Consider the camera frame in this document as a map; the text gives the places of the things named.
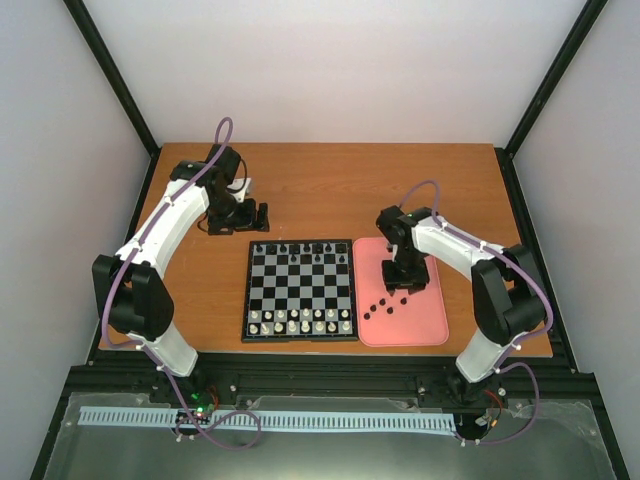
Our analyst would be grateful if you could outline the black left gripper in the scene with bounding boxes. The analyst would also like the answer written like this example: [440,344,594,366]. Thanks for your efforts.
[207,193,270,235]

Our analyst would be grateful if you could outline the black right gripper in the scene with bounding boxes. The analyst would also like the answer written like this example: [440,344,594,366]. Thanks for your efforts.
[381,248,430,295]

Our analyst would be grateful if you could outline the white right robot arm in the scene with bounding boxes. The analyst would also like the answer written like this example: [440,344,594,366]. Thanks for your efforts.
[376,205,553,403]

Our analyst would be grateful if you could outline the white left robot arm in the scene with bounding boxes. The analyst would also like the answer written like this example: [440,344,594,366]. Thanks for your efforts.
[92,144,269,403]

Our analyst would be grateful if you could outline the white back rank pieces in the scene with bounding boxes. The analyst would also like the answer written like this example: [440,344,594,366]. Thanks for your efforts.
[246,321,356,336]

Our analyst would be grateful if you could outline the pink plastic tray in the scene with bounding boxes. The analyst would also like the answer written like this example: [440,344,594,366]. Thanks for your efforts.
[353,237,449,348]

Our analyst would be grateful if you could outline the black white chessboard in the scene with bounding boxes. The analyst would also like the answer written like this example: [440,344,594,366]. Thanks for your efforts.
[241,239,358,343]

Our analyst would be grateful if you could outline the white pawn row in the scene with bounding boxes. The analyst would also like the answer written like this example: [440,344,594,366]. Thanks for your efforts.
[246,309,352,323]

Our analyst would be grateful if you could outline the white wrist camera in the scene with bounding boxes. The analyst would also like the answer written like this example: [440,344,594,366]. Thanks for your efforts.
[227,177,252,203]

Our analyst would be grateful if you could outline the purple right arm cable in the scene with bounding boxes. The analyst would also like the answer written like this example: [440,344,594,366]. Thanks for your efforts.
[399,180,554,446]

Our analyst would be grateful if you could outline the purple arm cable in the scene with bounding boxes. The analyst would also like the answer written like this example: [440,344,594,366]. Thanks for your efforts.
[101,116,262,451]
[399,180,554,446]

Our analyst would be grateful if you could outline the black right frame post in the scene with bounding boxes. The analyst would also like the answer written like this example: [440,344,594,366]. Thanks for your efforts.
[502,0,610,157]

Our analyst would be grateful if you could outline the black frame post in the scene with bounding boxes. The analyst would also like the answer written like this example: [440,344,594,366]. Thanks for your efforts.
[62,0,162,157]
[502,0,610,157]

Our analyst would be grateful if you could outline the black aluminium base frame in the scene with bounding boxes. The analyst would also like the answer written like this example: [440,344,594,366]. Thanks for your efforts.
[31,351,629,479]

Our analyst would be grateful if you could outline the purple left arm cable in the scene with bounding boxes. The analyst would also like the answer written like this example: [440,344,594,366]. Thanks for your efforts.
[101,116,262,451]

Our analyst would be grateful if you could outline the light blue cable duct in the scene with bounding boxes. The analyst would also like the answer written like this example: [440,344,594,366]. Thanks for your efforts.
[78,406,456,436]

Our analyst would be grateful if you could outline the black left frame post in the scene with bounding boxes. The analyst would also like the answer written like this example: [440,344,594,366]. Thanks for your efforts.
[62,0,162,157]

